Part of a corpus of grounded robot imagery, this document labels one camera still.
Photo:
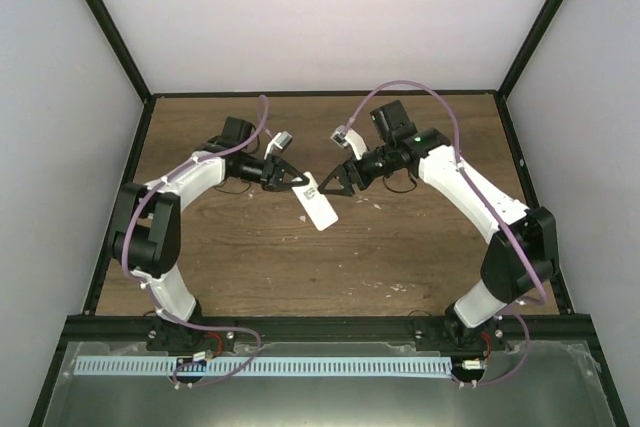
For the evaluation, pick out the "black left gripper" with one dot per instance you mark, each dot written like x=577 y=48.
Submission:
x=272 y=173

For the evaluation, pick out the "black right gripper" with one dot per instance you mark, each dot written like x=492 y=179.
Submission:
x=343 y=173

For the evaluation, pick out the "white remote control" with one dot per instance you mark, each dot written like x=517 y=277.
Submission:
x=316 y=205

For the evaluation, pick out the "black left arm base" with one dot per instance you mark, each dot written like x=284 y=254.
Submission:
x=174 y=338

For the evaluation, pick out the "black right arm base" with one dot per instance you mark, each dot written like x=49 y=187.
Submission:
x=444 y=334

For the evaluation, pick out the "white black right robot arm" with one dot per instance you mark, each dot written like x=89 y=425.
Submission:
x=521 y=241

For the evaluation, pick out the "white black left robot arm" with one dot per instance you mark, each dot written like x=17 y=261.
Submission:
x=145 y=233

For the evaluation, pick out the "metal front plate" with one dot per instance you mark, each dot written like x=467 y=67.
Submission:
x=536 y=384

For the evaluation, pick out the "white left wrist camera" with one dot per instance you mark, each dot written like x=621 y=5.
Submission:
x=278 y=143

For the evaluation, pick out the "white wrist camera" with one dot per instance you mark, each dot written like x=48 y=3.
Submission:
x=350 y=139
x=278 y=143

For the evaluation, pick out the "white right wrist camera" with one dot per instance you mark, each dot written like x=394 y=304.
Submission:
x=350 y=139

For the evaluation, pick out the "light blue slotted cable duct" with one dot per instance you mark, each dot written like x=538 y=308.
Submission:
x=414 y=367

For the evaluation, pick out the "black table frame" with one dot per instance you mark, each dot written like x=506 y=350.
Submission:
x=358 y=282

